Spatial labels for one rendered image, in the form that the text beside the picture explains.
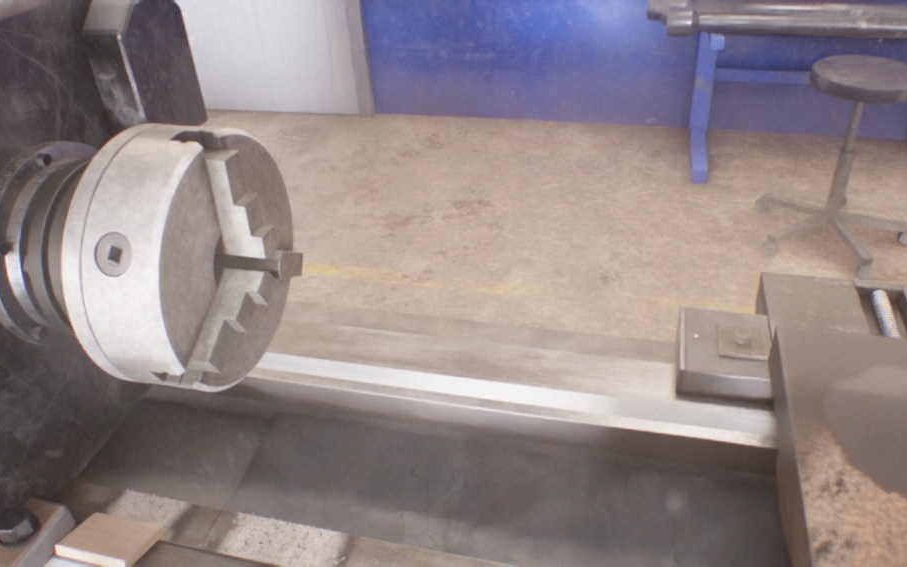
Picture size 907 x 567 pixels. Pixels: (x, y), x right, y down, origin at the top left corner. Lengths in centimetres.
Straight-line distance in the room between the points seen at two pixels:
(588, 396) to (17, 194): 63
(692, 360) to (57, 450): 72
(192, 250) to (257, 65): 356
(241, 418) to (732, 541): 67
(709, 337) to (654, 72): 283
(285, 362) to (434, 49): 298
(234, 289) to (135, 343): 10
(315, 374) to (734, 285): 190
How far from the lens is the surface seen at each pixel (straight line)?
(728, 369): 92
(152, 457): 111
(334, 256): 280
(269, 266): 73
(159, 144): 69
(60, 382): 88
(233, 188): 68
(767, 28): 317
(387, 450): 100
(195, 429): 113
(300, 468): 101
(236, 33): 420
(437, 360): 96
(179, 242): 65
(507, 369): 94
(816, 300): 106
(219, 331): 68
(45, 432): 88
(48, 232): 75
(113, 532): 85
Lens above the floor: 146
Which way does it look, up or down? 35 degrees down
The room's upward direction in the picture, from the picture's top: 4 degrees counter-clockwise
